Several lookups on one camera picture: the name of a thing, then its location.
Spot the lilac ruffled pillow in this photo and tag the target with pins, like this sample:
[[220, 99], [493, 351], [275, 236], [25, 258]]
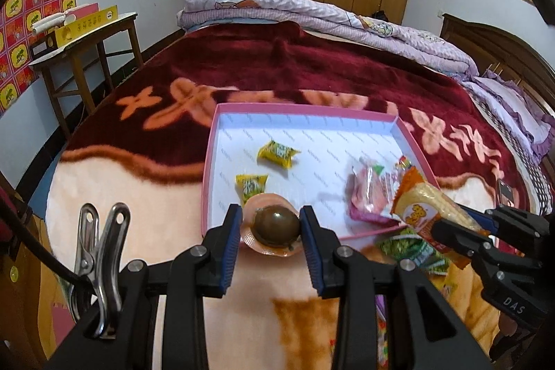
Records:
[[507, 105]]

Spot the small yellow candy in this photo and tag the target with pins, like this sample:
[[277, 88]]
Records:
[[277, 153], [252, 188]]

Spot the black smartphone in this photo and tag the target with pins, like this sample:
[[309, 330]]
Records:
[[504, 192]]

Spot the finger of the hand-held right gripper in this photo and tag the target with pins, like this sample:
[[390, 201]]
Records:
[[483, 222], [455, 240]]

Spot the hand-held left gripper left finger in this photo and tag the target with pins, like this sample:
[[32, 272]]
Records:
[[232, 248]]

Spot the wooden side table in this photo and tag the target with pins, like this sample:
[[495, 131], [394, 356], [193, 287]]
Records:
[[86, 45]]

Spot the yellow orange snack packet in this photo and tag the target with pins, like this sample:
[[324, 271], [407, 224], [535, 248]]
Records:
[[427, 201]]

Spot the white peach jelly pouch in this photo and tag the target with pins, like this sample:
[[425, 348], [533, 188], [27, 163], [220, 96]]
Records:
[[370, 196]]

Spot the pink cardboard box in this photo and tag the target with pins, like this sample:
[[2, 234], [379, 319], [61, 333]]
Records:
[[303, 136]]

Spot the red and cream plush blanket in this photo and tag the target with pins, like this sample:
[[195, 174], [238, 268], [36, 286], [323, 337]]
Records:
[[260, 62]]

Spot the folded lilac quilt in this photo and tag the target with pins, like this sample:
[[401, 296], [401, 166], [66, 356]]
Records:
[[303, 10]]

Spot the silver metal clip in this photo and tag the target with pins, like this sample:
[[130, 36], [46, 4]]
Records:
[[102, 266]]

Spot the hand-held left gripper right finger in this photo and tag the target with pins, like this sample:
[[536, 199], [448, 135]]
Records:
[[311, 248]]

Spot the orange fruit-print candy packet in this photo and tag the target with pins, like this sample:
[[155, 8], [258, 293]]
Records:
[[404, 166]]

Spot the small round jelly cup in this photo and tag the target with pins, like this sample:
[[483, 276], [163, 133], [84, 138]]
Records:
[[275, 227]]

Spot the long yellow box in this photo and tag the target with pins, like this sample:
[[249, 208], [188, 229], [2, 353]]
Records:
[[86, 25]]

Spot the white paper roll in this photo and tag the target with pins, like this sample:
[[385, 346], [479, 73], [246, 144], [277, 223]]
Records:
[[47, 22]]

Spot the green pea snack packet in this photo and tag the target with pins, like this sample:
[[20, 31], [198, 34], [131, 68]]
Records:
[[412, 251]]

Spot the wooden headboard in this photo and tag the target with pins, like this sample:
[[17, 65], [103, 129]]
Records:
[[494, 45]]

